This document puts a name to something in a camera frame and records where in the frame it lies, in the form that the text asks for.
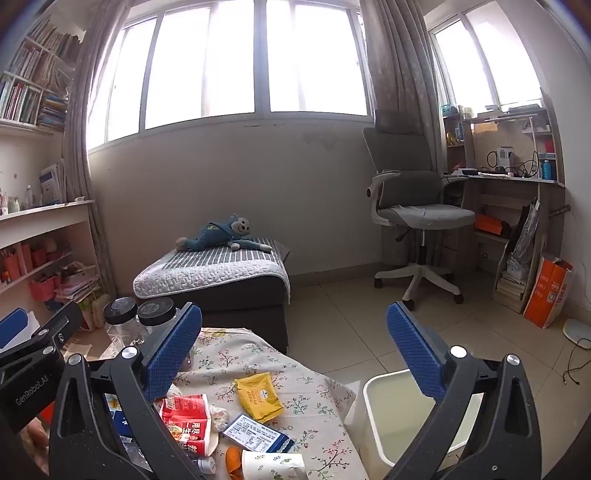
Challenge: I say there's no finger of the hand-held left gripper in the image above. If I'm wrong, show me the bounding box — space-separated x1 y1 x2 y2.
0 301 84 370
0 308 29 350

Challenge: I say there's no floral tablecloth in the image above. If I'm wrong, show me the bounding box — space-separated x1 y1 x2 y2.
60 327 370 480

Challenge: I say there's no striped quilted mat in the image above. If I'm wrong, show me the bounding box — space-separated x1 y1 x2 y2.
133 235 291 305

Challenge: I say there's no orange box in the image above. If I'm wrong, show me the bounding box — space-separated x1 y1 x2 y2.
475 213 509 237

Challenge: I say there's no white bathroom scale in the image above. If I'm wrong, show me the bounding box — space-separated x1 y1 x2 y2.
562 318 591 349

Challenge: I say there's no white wall bookshelf with books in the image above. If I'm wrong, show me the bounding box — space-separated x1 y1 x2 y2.
0 14 88 134

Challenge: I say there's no narrow window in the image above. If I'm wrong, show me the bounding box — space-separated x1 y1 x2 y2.
425 0 546 112

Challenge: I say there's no grey patterned curtain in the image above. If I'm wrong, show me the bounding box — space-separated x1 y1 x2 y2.
360 0 446 171
62 0 134 296

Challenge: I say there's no dark grey ottoman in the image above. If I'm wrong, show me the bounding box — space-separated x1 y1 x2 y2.
133 236 293 356

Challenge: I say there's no wooden desk with shelves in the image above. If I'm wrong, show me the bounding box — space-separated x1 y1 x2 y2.
441 104 566 315

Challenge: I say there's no blue and white snack packet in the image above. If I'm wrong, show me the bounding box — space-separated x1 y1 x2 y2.
222 414 295 454

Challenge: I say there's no clear jar with black lid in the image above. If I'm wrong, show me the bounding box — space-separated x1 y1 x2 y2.
137 298 178 344
102 296 141 349

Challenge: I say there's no black floor cable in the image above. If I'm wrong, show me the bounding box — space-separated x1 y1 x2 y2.
563 339 591 386

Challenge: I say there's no printed white paper towel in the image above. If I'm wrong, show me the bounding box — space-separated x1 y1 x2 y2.
241 450 309 480

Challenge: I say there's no grey office chair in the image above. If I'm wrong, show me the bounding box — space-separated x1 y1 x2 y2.
362 127 476 311

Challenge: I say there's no pink basket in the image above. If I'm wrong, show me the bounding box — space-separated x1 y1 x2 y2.
30 277 56 301

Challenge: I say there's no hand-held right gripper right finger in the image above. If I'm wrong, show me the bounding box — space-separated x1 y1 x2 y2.
387 301 542 480

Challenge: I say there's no large window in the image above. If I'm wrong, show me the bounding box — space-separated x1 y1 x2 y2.
88 0 375 153

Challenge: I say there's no yellow snack packet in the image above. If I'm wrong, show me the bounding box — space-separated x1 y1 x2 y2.
235 372 284 424

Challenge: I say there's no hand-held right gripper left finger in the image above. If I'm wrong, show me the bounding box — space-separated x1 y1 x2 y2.
48 302 204 480

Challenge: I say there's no person's left forearm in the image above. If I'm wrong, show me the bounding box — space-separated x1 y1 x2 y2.
22 420 51 476

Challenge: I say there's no stack of books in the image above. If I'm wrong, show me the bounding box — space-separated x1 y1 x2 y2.
496 272 525 305

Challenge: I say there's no silver foil bag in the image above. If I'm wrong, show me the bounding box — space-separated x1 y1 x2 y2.
507 198 541 278

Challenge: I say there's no stack of papers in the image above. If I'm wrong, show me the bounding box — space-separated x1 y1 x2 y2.
55 263 100 303

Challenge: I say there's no white low shelf unit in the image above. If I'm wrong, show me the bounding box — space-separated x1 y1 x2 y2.
0 198 105 324

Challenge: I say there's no white and blue booklet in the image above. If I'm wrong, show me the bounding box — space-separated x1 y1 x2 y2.
39 161 68 206

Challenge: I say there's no blue and white milk carton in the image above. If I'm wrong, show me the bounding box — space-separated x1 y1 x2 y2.
105 394 136 446

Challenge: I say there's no red and white snack wrapper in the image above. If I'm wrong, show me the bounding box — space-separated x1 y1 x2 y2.
159 394 220 457

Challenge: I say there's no orange peel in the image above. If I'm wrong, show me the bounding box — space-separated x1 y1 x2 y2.
225 446 245 478

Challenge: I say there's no orange paper bag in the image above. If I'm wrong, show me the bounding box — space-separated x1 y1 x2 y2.
523 256 574 329

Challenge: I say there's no blue monkey plush toy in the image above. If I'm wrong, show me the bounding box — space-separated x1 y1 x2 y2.
175 213 273 252

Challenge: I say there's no white trash bin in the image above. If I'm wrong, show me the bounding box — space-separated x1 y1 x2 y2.
362 368 485 480

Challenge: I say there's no clear plastic wrapper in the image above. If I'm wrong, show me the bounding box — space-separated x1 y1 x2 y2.
210 403 232 433

